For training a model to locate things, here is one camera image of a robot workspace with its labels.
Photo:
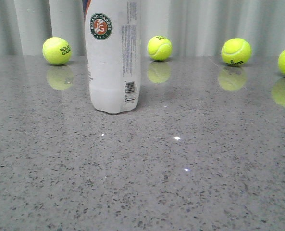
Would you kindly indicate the white plastic tennis ball can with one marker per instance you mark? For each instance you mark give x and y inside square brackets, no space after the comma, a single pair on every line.
[113,47]

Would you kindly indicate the tennis ball with Roland Garros print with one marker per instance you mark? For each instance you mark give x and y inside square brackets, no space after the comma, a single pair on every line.
[159,48]

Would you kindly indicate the leftmost Roland Garros tennis ball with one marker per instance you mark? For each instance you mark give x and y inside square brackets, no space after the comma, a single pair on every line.
[56,51]

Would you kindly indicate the tennis ball with Wilson 3 print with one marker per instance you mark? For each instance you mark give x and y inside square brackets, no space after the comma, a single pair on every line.
[236,51]

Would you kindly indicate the white pleated curtain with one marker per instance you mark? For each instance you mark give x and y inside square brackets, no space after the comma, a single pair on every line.
[195,27]

